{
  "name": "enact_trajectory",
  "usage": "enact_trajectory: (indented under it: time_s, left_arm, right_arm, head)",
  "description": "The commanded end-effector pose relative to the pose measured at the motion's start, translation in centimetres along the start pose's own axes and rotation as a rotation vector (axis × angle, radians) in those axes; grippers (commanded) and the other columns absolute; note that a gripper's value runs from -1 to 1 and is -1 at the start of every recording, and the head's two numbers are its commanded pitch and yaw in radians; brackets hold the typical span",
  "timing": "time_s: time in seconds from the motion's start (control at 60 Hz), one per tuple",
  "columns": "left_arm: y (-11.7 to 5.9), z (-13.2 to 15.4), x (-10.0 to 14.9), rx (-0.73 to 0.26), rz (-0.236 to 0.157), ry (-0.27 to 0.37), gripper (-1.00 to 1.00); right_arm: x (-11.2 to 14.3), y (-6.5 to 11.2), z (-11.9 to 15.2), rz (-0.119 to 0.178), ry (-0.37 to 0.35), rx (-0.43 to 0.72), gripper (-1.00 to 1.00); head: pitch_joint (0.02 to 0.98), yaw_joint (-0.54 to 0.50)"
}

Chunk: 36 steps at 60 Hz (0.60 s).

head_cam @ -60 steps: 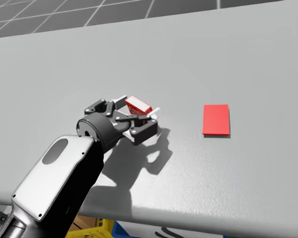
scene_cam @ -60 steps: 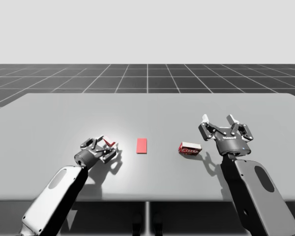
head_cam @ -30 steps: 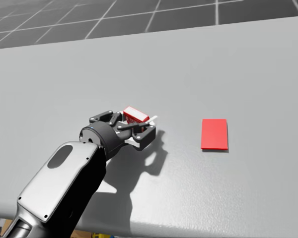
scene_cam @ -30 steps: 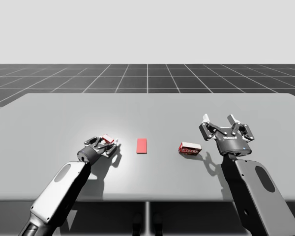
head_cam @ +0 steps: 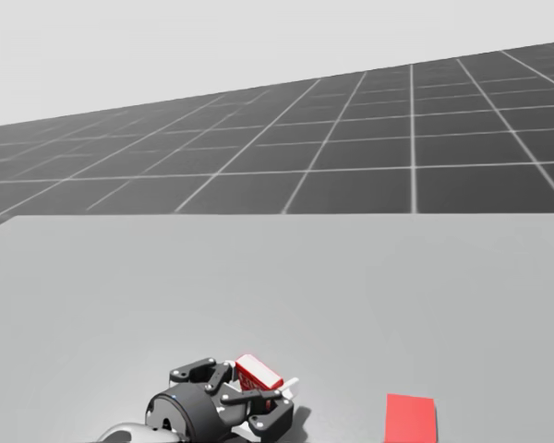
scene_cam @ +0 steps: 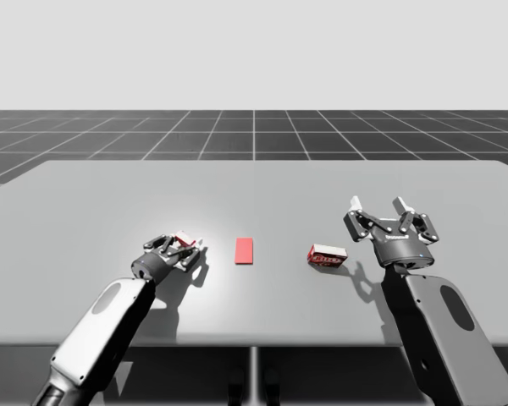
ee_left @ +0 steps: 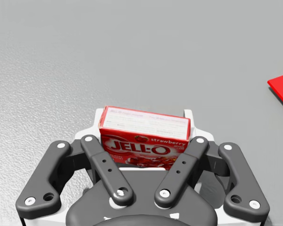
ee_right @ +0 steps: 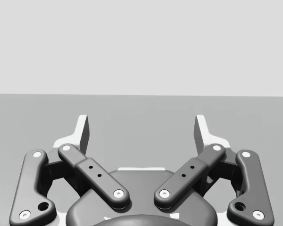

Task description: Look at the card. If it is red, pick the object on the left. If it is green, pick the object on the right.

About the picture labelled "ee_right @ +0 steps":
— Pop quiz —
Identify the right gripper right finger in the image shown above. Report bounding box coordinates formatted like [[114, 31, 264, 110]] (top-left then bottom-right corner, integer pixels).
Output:
[[153, 114, 275, 226]]

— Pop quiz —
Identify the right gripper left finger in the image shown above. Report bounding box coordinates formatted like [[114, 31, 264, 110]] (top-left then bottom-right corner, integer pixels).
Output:
[[8, 114, 131, 226]]

